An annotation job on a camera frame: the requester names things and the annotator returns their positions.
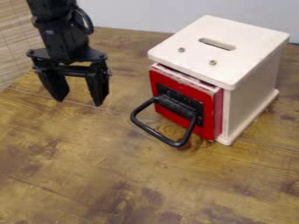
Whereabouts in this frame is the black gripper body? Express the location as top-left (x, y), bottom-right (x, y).
top-left (27, 12), bottom-right (110, 77)

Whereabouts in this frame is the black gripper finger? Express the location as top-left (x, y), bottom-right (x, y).
top-left (38, 70), bottom-right (70, 102)
top-left (86, 72), bottom-right (110, 107)

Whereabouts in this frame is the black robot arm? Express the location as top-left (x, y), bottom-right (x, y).
top-left (26, 0), bottom-right (111, 106)

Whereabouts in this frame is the red drawer front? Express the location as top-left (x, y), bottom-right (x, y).
top-left (150, 63), bottom-right (225, 141)

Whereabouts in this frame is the white wooden drawer box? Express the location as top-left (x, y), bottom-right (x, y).
top-left (147, 15), bottom-right (290, 145)

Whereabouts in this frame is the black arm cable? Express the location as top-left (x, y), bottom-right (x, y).
top-left (74, 7), bottom-right (96, 36)

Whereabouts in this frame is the black metal drawer handle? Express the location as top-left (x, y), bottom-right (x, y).
top-left (130, 94), bottom-right (203, 147)

